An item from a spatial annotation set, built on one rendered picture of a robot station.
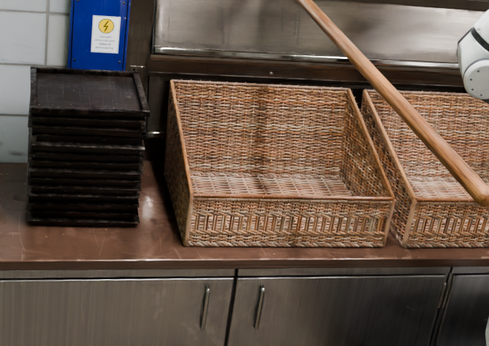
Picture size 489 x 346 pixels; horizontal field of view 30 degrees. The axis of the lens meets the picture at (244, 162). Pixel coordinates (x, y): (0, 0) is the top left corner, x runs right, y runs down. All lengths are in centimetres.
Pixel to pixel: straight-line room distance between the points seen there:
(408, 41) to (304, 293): 85
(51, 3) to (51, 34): 9
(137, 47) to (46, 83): 33
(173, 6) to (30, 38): 40
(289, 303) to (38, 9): 104
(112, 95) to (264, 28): 54
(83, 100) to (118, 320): 56
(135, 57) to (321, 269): 80
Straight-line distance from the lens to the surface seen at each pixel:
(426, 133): 161
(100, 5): 253
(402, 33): 281
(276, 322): 247
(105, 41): 256
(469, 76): 173
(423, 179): 291
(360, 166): 264
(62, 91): 236
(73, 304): 233
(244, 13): 265
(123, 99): 234
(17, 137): 270
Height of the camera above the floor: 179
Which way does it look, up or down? 25 degrees down
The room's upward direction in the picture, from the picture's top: 8 degrees clockwise
